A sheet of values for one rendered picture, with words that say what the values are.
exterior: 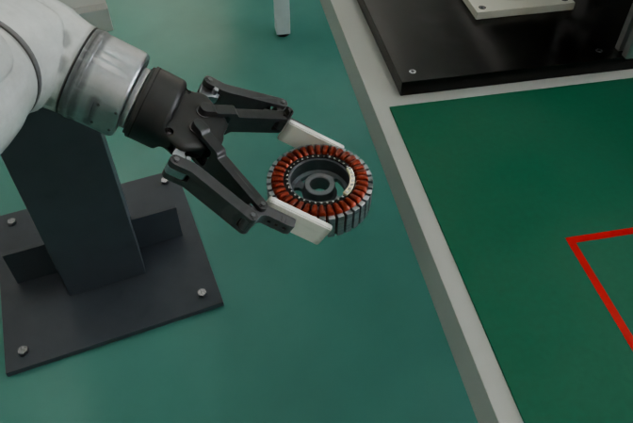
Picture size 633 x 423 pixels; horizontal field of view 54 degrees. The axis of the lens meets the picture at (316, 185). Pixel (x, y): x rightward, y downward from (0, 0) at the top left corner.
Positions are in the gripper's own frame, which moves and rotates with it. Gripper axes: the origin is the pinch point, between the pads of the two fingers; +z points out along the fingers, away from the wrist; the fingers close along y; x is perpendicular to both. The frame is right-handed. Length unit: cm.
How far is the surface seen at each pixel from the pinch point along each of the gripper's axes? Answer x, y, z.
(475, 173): 6.6, -6.1, 16.1
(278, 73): -81, -126, 11
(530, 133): 10.0, -14.0, 22.2
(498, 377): 6.7, 18.6, 17.0
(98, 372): -91, -13, -6
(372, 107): 0.3, -16.9, 5.5
